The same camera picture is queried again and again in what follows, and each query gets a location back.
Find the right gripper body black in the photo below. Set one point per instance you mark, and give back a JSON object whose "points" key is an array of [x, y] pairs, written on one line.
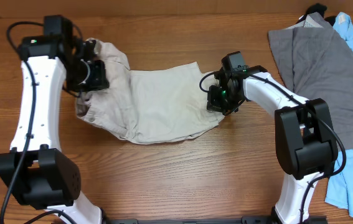
{"points": [[222, 98]]}

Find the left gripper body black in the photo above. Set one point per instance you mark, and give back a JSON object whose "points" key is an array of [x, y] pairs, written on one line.
{"points": [[96, 76]]}

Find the beige shorts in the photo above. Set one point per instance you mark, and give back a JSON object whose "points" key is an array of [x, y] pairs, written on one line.
{"points": [[147, 107]]}

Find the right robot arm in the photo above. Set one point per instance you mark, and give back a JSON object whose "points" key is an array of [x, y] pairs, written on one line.
{"points": [[306, 144]]}

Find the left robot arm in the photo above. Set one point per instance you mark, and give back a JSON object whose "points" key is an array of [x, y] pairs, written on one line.
{"points": [[35, 170]]}

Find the grey t-shirt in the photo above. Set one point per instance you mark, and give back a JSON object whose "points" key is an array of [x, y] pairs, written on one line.
{"points": [[315, 62]]}

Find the black garment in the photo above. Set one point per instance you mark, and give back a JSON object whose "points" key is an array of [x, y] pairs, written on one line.
{"points": [[321, 9]]}

